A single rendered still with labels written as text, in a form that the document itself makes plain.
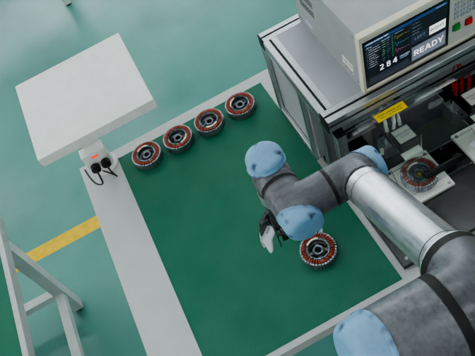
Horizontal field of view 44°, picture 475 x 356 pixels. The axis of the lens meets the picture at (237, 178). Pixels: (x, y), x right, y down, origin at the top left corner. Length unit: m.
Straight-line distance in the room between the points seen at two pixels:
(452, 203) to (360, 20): 0.63
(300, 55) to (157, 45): 2.08
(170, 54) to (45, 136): 1.99
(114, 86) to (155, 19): 2.20
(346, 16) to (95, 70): 0.78
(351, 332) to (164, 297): 1.21
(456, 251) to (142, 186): 1.49
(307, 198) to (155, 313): 0.94
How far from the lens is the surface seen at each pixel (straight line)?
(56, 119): 1.83
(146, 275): 1.95
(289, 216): 1.04
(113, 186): 2.19
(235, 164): 2.06
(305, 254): 1.79
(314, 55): 1.79
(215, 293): 1.84
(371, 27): 1.55
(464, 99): 1.90
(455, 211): 1.85
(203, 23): 3.80
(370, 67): 1.61
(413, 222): 0.89
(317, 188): 1.06
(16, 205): 3.46
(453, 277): 0.77
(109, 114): 1.74
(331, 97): 1.68
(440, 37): 1.71
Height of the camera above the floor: 2.37
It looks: 53 degrees down
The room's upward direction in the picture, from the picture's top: 25 degrees counter-clockwise
